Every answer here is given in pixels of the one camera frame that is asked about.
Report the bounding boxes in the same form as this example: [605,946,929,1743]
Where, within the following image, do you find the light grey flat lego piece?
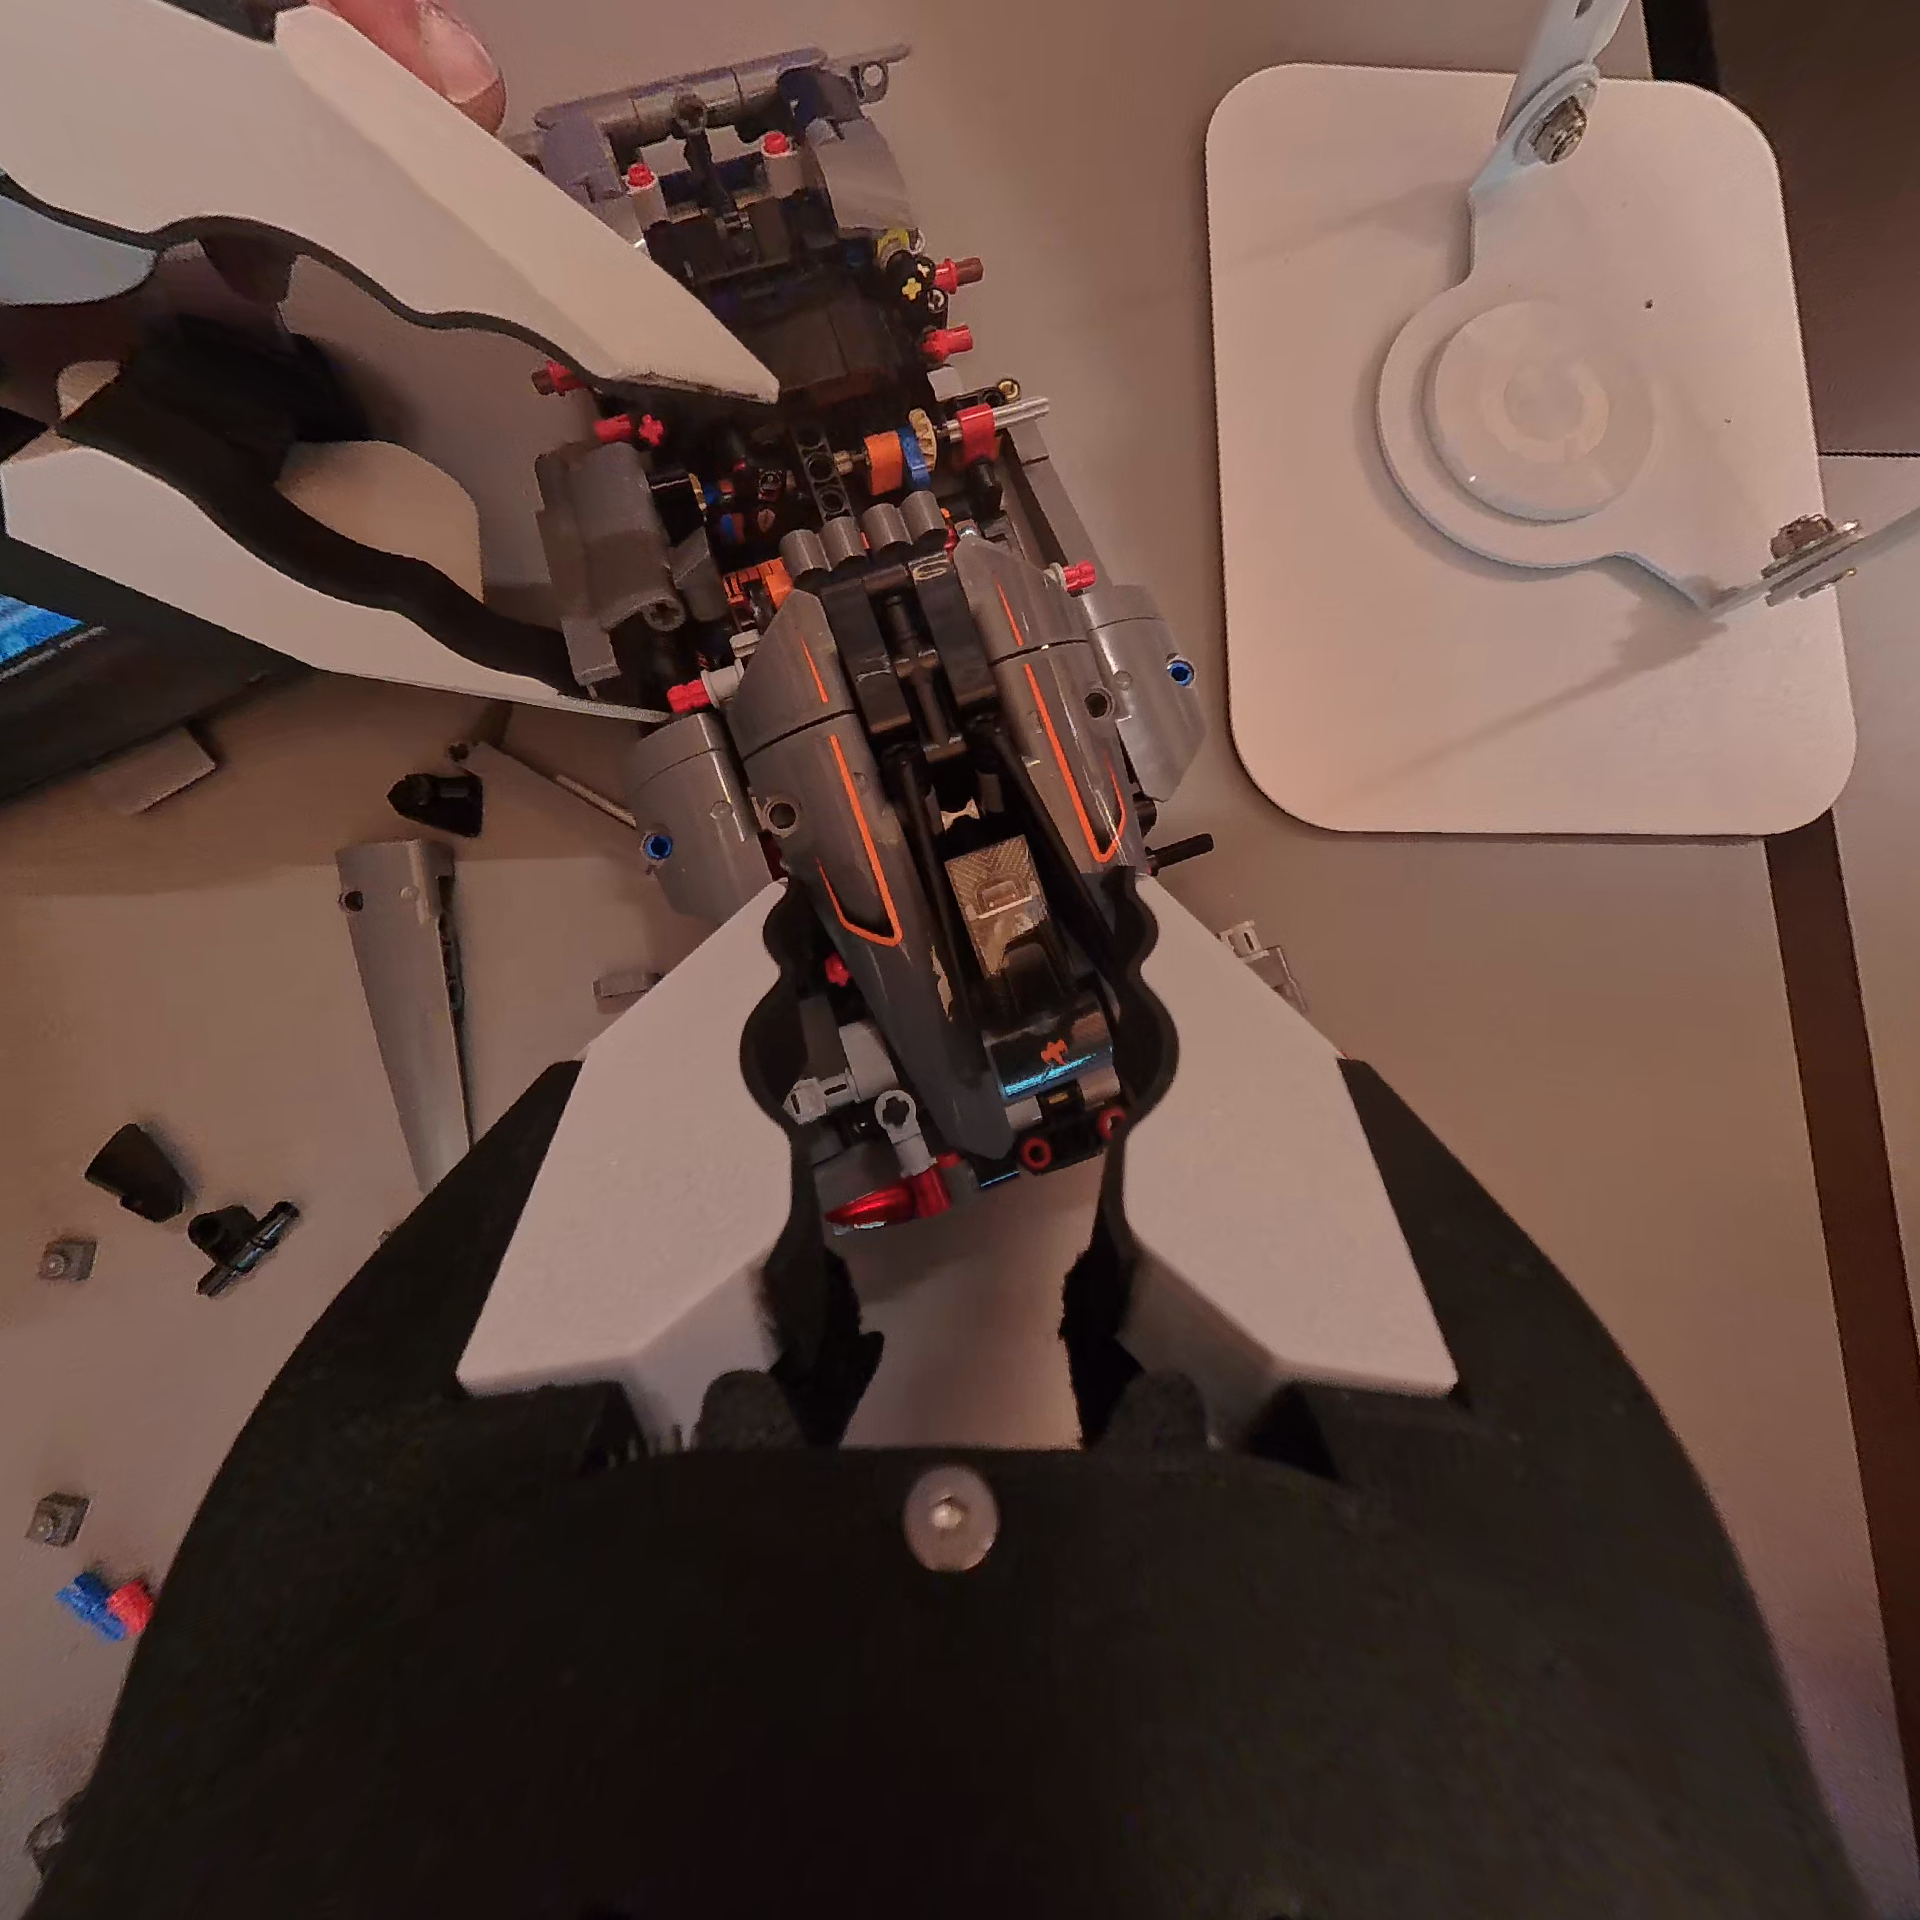
[89,726,218,816]

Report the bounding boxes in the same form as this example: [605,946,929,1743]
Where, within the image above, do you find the clear round disc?
[1423,300,1653,518]

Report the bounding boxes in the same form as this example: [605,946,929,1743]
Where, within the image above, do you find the black lego axle connector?
[186,1199,300,1295]

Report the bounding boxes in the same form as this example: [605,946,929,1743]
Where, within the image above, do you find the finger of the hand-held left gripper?
[0,316,664,726]
[0,0,783,407]

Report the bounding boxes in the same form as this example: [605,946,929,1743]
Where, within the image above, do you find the grey lego side panel assembly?
[536,440,713,695]

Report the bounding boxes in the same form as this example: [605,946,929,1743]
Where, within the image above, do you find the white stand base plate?
[1205,63,1858,834]

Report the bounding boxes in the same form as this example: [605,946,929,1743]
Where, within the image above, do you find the dark curved lego slope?
[82,1122,190,1220]

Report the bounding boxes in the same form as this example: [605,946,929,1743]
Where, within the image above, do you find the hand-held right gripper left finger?
[455,882,887,1449]

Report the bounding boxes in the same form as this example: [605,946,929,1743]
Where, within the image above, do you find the lego car model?
[509,45,1306,1239]

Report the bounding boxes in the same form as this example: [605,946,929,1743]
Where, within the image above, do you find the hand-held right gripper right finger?
[1056,870,1460,1449]

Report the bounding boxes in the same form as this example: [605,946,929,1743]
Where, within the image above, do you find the person's left hand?
[322,0,508,127]

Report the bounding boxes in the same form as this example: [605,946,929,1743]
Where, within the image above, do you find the long grey lego wedge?
[450,704,640,830]

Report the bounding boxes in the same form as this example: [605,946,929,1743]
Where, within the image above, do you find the grey curved lego panel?
[333,837,473,1192]

